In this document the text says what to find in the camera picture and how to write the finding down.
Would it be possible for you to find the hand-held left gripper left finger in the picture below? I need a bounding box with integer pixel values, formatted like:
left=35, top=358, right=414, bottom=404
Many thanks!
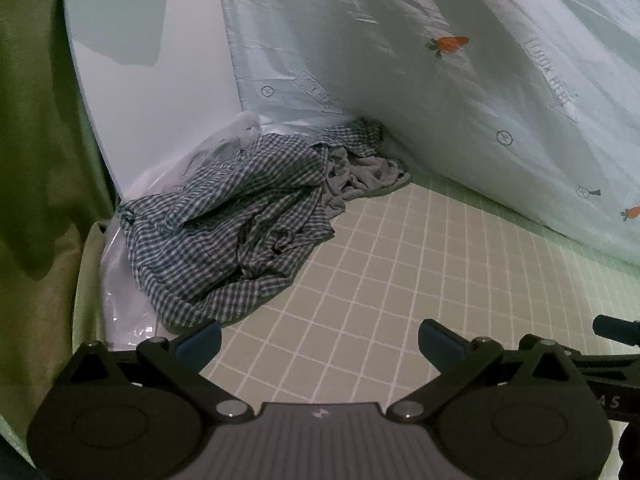
left=64, top=320, right=254, bottom=421

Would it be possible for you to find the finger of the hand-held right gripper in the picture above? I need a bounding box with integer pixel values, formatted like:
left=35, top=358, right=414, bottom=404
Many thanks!
left=592, top=314, right=640, bottom=347

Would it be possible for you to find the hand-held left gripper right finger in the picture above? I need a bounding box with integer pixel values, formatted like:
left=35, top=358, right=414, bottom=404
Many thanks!
left=387, top=317, right=587, bottom=422

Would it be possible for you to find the blue checked shirt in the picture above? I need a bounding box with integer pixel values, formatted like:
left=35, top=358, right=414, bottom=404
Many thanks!
left=117, top=117, right=386, bottom=331

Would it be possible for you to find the green grid bed sheet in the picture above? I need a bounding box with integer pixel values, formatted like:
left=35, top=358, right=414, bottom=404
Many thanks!
left=197, top=172, right=640, bottom=480

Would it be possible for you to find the clear plastic bag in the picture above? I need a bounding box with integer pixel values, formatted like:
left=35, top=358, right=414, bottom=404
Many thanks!
left=101, top=111, right=263, bottom=352

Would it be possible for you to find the grey garment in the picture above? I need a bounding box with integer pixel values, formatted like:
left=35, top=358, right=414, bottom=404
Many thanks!
left=320, top=146, right=412, bottom=211

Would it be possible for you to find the carrot print quilt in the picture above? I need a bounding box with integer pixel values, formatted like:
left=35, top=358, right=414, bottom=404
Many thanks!
left=214, top=0, right=640, bottom=267

